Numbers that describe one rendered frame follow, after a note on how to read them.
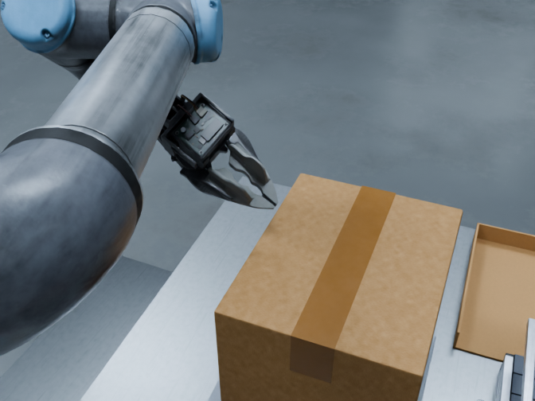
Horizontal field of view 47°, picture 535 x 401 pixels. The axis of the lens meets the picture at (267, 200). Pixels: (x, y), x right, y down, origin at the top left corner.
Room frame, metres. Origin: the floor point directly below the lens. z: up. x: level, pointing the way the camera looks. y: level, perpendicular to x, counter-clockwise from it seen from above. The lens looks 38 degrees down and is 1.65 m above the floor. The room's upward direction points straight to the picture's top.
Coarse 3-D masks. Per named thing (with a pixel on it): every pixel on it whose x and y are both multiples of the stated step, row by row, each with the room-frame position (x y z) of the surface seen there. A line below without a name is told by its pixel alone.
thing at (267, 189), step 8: (232, 144) 0.64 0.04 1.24; (232, 152) 0.65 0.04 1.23; (240, 152) 0.63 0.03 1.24; (232, 160) 0.64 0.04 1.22; (240, 160) 0.64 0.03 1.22; (248, 160) 0.62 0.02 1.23; (256, 160) 0.61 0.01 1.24; (232, 168) 0.65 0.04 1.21; (240, 168) 0.64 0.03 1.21; (248, 168) 0.63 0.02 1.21; (256, 168) 0.62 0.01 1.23; (264, 168) 0.61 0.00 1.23; (248, 176) 0.63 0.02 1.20; (256, 176) 0.63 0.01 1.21; (264, 176) 0.61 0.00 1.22; (256, 184) 0.62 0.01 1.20; (264, 184) 0.62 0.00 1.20; (272, 184) 0.62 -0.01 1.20; (264, 192) 0.61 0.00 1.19; (272, 192) 0.62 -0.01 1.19; (272, 200) 0.61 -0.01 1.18
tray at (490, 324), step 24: (480, 240) 0.93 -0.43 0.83; (504, 240) 0.92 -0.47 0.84; (528, 240) 0.91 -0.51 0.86; (480, 264) 0.86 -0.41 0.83; (504, 264) 0.86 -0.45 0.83; (528, 264) 0.86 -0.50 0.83; (480, 288) 0.80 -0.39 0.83; (504, 288) 0.80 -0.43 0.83; (528, 288) 0.80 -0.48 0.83; (480, 312) 0.74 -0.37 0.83; (504, 312) 0.74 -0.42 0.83; (528, 312) 0.74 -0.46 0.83; (456, 336) 0.67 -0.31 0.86; (480, 336) 0.69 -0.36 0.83; (504, 336) 0.69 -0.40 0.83
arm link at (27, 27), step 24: (24, 0) 0.61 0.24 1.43; (48, 0) 0.61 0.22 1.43; (72, 0) 0.62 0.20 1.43; (96, 0) 0.63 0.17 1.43; (24, 24) 0.59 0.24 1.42; (48, 24) 0.59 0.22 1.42; (72, 24) 0.61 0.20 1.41; (96, 24) 0.61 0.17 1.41; (48, 48) 0.60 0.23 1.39; (72, 48) 0.61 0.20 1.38; (96, 48) 0.61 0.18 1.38
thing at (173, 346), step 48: (288, 192) 1.10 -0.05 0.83; (240, 240) 0.94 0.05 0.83; (192, 288) 0.80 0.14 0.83; (144, 336) 0.69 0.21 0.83; (192, 336) 0.69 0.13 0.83; (96, 384) 0.59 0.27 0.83; (144, 384) 0.59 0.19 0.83; (192, 384) 0.59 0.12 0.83; (432, 384) 0.59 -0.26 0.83; (480, 384) 0.59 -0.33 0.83
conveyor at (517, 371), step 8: (520, 360) 0.60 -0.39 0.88; (520, 368) 0.59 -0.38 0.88; (512, 376) 0.60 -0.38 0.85; (520, 376) 0.57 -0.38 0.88; (512, 384) 0.56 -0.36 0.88; (520, 384) 0.56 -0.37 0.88; (512, 392) 0.54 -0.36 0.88; (520, 392) 0.54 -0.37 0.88; (512, 400) 0.53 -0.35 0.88; (520, 400) 0.53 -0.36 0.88
